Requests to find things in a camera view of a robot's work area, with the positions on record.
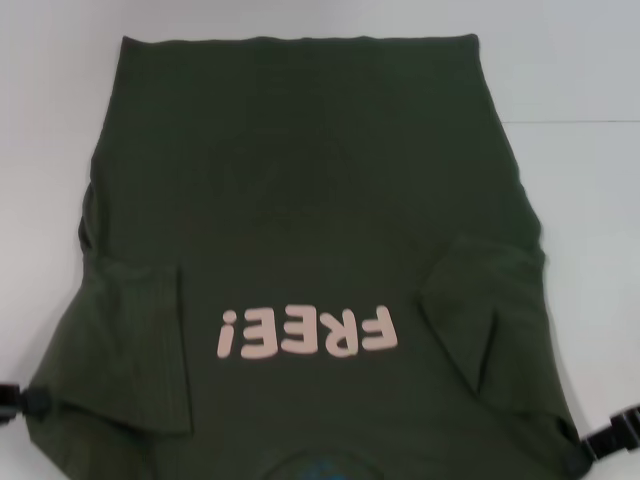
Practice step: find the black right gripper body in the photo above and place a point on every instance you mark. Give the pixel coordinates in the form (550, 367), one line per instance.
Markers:
(632, 420)

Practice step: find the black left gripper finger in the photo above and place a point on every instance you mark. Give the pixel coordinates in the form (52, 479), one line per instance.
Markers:
(35, 402)

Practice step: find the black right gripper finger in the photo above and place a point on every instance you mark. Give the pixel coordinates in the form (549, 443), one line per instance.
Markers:
(602, 440)

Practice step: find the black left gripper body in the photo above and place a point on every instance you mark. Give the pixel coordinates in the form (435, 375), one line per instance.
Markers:
(9, 402)

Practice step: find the dark green FREE print T-shirt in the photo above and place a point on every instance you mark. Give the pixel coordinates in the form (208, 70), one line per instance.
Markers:
(300, 175)

